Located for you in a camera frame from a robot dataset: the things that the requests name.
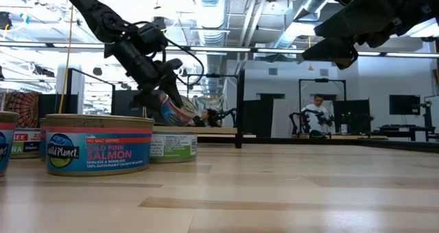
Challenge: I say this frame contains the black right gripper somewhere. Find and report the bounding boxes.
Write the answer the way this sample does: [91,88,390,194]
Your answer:
[301,0,439,71]

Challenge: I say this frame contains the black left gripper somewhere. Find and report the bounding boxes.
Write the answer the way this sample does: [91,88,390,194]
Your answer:
[104,40,185,113]

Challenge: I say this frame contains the Wild Planet pink salmon can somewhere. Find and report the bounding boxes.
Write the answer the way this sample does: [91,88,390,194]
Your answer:
[38,117,47,162]
[45,113,155,177]
[0,110,21,178]
[150,90,199,127]

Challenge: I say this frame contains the Bumble Bee light tuna can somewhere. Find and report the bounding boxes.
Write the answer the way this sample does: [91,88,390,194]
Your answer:
[10,127,42,160]
[149,130,198,164]

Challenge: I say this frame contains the wooden shelf board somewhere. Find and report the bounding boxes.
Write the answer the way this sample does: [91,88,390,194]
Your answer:
[152,125,257,139]

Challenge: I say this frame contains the long strip light bar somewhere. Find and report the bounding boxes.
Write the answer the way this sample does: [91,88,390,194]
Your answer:
[0,40,439,59]

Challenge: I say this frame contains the person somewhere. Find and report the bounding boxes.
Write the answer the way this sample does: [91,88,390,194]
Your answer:
[300,93,333,135]
[200,108,221,128]

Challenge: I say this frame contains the black partition panel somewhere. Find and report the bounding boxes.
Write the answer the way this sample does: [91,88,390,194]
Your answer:
[332,99,372,135]
[241,93,275,138]

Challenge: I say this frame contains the black background desk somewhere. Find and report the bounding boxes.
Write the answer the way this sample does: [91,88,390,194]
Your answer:
[372,124,439,142]

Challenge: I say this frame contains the black background robot arms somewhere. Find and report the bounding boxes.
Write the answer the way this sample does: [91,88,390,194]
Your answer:
[289,108,335,138]

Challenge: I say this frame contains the patterned red tapestry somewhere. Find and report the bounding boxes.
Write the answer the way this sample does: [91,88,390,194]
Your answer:
[2,90,40,130]

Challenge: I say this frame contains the black background stand frame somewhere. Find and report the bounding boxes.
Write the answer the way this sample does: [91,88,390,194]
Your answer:
[297,77,347,135]

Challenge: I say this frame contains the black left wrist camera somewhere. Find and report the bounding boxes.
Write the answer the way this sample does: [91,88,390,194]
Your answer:
[135,20,169,54]

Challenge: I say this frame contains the black metal shelf frame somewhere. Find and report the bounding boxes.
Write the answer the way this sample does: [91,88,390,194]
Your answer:
[65,67,246,149]

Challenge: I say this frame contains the black wall monitor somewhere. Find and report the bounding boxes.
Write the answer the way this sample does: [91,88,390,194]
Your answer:
[389,94,421,116]

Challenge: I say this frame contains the silver ribbed ceiling duct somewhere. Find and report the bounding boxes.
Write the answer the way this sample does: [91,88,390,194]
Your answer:
[190,0,229,97]

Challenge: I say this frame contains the thick yellow cable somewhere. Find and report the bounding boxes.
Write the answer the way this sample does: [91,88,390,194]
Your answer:
[57,5,75,115]

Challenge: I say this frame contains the black camera tripod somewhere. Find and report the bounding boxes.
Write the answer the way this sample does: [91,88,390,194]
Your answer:
[420,95,439,141]

